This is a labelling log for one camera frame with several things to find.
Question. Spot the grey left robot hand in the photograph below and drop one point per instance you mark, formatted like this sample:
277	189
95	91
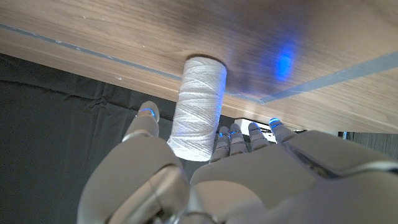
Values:
248	186

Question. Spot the white power strip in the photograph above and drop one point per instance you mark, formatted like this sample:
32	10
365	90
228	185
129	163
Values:
244	124

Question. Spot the black fabric curtain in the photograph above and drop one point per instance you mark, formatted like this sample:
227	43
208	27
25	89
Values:
56	130

